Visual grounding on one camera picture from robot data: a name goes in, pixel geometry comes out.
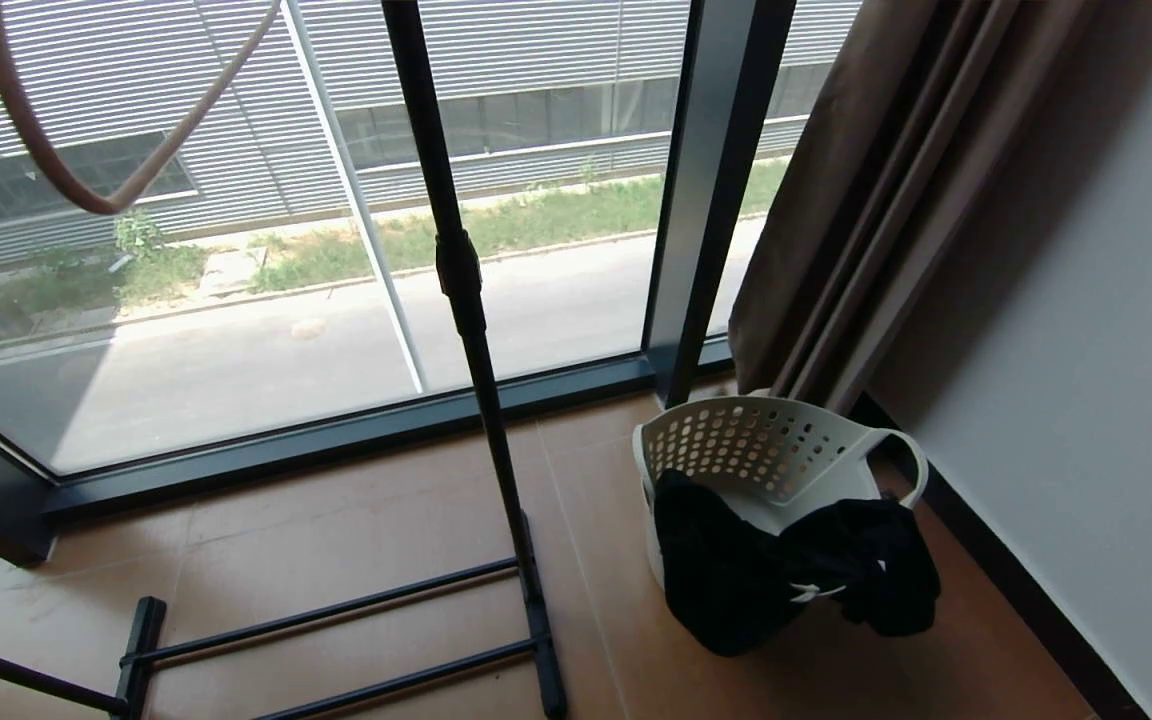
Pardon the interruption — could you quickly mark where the window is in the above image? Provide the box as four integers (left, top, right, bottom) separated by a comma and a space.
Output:
0, 0, 863, 571

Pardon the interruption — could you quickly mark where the white laundry basket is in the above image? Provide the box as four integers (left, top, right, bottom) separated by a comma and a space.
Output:
633, 390, 930, 593

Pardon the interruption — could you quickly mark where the black clothes rack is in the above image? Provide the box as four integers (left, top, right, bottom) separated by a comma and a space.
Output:
0, 0, 569, 720

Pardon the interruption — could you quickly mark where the brown curtain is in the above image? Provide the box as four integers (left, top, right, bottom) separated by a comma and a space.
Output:
728, 0, 1099, 417

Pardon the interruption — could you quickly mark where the pink clothes hanger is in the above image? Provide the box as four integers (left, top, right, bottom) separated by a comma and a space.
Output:
0, 0, 283, 217

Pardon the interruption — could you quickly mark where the heap of clothes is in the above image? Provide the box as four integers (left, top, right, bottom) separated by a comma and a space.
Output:
653, 468, 942, 658

